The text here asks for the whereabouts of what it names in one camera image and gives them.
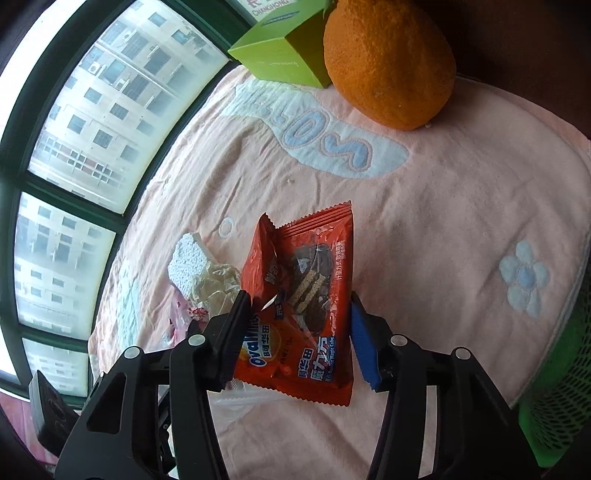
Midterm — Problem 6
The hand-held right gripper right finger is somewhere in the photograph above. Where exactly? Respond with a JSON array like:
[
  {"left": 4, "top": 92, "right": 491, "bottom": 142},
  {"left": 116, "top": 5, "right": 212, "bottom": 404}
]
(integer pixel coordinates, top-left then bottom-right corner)
[{"left": 350, "top": 292, "right": 550, "bottom": 480}]

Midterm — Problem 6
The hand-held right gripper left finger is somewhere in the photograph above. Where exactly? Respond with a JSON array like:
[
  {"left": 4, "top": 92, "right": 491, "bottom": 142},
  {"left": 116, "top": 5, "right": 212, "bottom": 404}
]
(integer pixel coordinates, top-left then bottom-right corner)
[{"left": 54, "top": 290, "right": 252, "bottom": 480}]

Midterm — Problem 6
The green cardboard box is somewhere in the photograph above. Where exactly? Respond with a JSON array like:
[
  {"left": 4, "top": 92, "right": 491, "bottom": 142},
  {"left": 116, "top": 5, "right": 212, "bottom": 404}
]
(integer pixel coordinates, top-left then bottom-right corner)
[{"left": 228, "top": 0, "right": 340, "bottom": 89}]

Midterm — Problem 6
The crumpled cream paper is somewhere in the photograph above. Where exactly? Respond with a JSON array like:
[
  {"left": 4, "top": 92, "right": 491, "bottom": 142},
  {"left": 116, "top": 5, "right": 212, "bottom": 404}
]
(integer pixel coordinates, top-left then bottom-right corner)
[{"left": 191, "top": 261, "right": 243, "bottom": 319}]

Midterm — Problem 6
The white air conditioner unit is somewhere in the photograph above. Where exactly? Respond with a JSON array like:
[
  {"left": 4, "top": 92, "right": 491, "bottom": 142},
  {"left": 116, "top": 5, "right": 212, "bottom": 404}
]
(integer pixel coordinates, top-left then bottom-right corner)
[{"left": 235, "top": 0, "right": 301, "bottom": 24}]

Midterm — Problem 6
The dark green window frame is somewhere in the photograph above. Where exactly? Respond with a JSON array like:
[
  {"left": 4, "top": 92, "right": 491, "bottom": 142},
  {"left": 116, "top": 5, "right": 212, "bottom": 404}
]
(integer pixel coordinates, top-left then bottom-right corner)
[{"left": 0, "top": 0, "right": 259, "bottom": 402}]

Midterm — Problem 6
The orange snack packet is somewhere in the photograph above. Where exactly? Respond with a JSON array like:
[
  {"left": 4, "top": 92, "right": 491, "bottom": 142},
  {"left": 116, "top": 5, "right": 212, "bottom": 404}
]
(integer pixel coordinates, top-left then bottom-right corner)
[{"left": 233, "top": 200, "right": 356, "bottom": 408}]

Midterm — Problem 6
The pink white plastic wrapper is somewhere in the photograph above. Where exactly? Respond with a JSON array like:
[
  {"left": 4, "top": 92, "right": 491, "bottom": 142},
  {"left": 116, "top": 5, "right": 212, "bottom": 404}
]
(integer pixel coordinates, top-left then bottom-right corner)
[{"left": 168, "top": 295, "right": 213, "bottom": 344}]

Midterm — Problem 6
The green mesh basket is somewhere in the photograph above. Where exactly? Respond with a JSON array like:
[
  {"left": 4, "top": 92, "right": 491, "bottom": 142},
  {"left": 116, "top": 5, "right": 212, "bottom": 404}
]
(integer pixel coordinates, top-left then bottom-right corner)
[{"left": 517, "top": 295, "right": 591, "bottom": 469}]

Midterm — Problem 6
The orange citrus fruit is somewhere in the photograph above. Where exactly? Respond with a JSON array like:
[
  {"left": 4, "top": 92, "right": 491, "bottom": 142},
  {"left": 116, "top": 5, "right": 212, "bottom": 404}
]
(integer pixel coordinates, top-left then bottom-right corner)
[{"left": 323, "top": 0, "right": 458, "bottom": 132}]

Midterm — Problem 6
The pink printed blanket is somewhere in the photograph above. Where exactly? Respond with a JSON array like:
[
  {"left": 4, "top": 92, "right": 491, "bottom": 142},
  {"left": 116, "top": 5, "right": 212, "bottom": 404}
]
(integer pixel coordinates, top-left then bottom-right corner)
[{"left": 88, "top": 62, "right": 591, "bottom": 480}]

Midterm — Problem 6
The white foam piece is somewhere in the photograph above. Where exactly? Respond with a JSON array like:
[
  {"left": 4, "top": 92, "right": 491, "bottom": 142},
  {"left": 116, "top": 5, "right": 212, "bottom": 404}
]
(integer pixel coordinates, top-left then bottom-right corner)
[{"left": 167, "top": 232, "right": 220, "bottom": 301}]

